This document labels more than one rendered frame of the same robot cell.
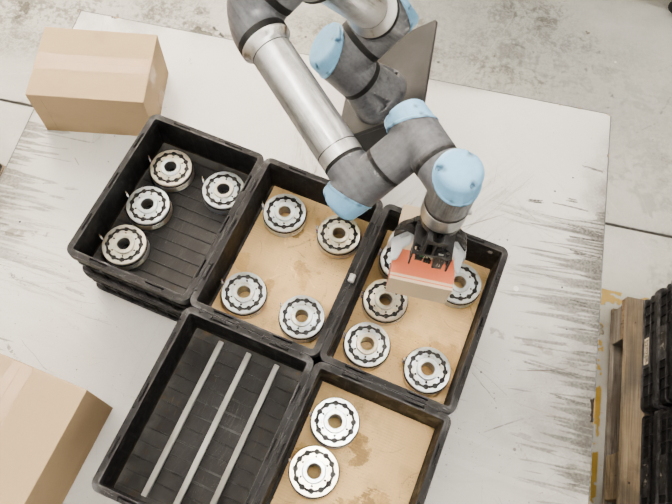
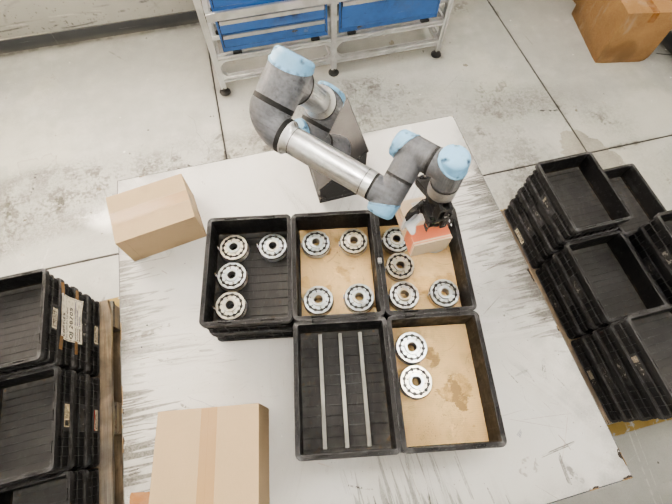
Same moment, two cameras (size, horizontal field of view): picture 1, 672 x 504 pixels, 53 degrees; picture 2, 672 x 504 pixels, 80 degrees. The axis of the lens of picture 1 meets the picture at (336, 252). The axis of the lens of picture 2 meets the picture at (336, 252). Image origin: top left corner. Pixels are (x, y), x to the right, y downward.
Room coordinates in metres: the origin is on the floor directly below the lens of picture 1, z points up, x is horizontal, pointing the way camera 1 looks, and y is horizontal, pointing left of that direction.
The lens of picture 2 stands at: (0.06, 0.31, 2.19)
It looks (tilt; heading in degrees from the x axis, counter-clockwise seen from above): 64 degrees down; 339
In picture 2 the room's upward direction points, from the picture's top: straight up
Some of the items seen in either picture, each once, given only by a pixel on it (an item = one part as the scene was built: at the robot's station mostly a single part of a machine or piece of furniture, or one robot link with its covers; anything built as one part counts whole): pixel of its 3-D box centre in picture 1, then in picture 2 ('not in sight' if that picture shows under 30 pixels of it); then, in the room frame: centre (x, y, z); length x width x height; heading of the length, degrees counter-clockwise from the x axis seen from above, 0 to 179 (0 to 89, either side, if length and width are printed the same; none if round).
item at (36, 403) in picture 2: not in sight; (44, 426); (0.57, 1.44, 0.31); 0.40 x 0.30 x 0.34; 173
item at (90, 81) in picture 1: (101, 83); (157, 217); (1.09, 0.68, 0.78); 0.30 x 0.22 x 0.16; 92
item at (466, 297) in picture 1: (459, 283); not in sight; (0.57, -0.29, 0.86); 0.10 x 0.10 x 0.01
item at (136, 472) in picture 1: (211, 425); (343, 386); (0.20, 0.22, 0.87); 0.40 x 0.30 x 0.11; 162
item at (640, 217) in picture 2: not in sight; (615, 208); (0.60, -1.59, 0.26); 0.40 x 0.30 x 0.23; 173
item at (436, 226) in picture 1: (446, 209); (443, 187); (0.52, -0.17, 1.32); 0.08 x 0.08 x 0.05
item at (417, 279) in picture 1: (424, 253); (422, 225); (0.54, -0.17, 1.08); 0.16 x 0.12 x 0.07; 173
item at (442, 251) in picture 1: (435, 234); (436, 206); (0.51, -0.17, 1.24); 0.09 x 0.08 x 0.12; 173
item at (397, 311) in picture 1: (385, 300); (400, 265); (0.51, -0.12, 0.86); 0.10 x 0.10 x 0.01
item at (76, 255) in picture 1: (169, 204); (248, 267); (0.67, 0.39, 0.92); 0.40 x 0.30 x 0.02; 162
